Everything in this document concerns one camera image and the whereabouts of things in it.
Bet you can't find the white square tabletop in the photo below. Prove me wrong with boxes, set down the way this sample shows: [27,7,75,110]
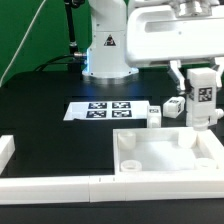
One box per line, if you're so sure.
[113,127,224,175]

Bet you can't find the black cables at base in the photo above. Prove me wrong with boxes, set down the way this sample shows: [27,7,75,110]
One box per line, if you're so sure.
[34,51,88,73]

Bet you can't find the white marker sheet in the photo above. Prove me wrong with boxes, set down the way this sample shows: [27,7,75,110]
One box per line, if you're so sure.
[63,101,149,121]

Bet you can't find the white cable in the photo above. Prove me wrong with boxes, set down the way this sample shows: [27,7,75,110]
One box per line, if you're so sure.
[0,0,48,88]

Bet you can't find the white front fence bar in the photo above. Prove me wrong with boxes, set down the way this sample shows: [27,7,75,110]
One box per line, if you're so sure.
[0,173,224,205]

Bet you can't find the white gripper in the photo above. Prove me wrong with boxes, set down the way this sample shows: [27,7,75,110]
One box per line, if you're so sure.
[126,5,224,94]

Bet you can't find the white left fence piece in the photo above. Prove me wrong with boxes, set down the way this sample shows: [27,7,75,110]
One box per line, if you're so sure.
[0,135,15,175]

